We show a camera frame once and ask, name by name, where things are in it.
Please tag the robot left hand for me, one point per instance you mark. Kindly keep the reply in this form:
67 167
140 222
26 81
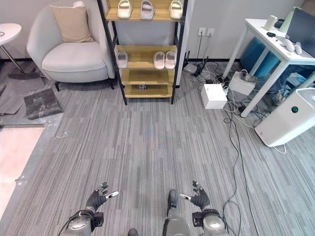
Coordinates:
94 197

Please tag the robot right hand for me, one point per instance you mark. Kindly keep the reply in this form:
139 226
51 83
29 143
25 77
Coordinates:
199 198

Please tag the black wooden shoe rack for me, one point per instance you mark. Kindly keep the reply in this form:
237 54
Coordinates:
145 55

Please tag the robot silver leg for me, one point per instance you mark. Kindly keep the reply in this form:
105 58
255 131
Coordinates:
176 218

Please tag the robot dark foot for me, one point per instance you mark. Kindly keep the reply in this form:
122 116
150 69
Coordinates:
133 232

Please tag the white cardboard box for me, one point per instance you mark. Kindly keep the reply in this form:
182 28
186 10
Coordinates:
214 96

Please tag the dark grey floor mat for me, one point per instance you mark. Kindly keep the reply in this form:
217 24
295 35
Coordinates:
41 103

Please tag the white air purifier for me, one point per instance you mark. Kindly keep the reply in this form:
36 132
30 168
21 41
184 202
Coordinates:
286 118

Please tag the small dark object on shelf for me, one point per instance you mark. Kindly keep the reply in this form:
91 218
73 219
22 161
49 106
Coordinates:
142 86

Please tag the black router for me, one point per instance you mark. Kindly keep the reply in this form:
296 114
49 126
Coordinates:
195 66

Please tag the grey slipper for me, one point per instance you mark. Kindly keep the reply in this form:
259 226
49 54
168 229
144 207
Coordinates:
122 59
147 9

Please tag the pink white slipper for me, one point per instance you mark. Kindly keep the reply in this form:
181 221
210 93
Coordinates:
159 60
169 59

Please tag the white armchair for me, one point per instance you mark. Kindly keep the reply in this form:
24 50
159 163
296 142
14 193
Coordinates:
71 49

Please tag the blue bin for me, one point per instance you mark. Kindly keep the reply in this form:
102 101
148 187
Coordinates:
261 60

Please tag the white desk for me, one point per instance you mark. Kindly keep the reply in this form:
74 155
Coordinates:
273 56

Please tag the beige cushion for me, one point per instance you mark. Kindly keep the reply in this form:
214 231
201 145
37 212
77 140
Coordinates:
71 23

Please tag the white game controller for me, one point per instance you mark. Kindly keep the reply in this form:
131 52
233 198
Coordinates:
291 45

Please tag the round white side table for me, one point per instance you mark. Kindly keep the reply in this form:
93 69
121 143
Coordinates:
8 34

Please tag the white cup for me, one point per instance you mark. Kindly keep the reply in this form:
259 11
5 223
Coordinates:
270 21

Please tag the cream white slipper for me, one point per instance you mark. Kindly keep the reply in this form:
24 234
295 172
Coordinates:
124 8
176 9

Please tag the dark monitor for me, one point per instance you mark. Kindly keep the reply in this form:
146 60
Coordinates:
301 29

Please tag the wall power socket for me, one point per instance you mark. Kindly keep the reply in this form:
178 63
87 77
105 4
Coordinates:
210 32
202 32

